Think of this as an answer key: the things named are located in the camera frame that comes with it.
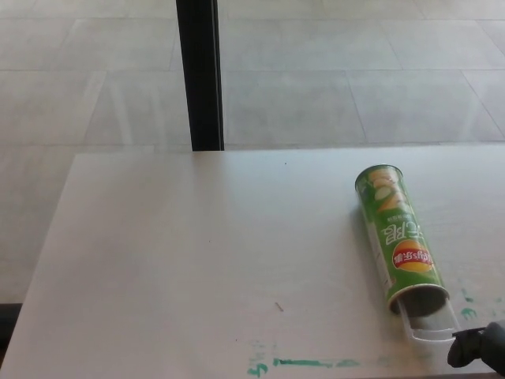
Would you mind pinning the black vertical frame post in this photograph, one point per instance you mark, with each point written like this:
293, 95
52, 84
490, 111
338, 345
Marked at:
201, 75

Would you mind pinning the clear plastic chips tray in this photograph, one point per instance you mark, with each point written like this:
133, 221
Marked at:
432, 325

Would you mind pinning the green chips can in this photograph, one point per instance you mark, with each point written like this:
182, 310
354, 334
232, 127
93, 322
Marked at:
396, 231

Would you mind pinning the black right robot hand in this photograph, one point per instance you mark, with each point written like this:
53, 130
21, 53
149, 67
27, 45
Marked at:
479, 345

